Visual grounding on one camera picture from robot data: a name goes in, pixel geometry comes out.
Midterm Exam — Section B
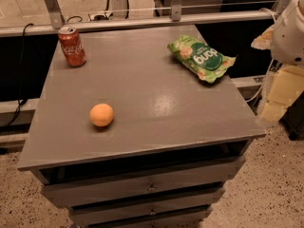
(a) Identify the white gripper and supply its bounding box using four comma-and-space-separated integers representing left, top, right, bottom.
251, 26, 304, 126

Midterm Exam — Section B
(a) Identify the green rice chip bag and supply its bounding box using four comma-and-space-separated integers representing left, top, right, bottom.
167, 35, 236, 84

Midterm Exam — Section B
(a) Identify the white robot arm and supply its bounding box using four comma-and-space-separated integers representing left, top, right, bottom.
251, 0, 304, 125

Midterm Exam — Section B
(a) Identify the top grey drawer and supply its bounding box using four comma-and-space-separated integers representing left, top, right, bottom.
42, 156, 245, 207

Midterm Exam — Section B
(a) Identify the grey drawer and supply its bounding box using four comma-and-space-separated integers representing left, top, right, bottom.
42, 156, 245, 207
87, 205, 212, 228
70, 185, 225, 226

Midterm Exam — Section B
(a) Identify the grey drawer cabinet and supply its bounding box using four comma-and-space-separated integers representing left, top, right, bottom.
17, 24, 267, 228

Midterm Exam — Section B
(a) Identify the bottom grey drawer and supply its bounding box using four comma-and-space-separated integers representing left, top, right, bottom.
87, 205, 212, 228

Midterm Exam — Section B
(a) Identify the orange fruit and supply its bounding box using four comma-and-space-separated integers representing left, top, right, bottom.
89, 104, 114, 127

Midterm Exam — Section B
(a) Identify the red coca-cola can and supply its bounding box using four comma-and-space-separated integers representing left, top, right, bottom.
58, 26, 86, 67

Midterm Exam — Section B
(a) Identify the grey metal railing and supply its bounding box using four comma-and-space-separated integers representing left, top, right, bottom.
0, 0, 282, 37

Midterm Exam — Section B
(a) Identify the middle grey drawer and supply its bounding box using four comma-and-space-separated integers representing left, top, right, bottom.
70, 185, 225, 226

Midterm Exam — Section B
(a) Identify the white cable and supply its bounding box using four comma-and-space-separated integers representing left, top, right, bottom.
245, 59, 276, 104

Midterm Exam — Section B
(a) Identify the black cable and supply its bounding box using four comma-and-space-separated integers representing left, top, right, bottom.
2, 23, 34, 128

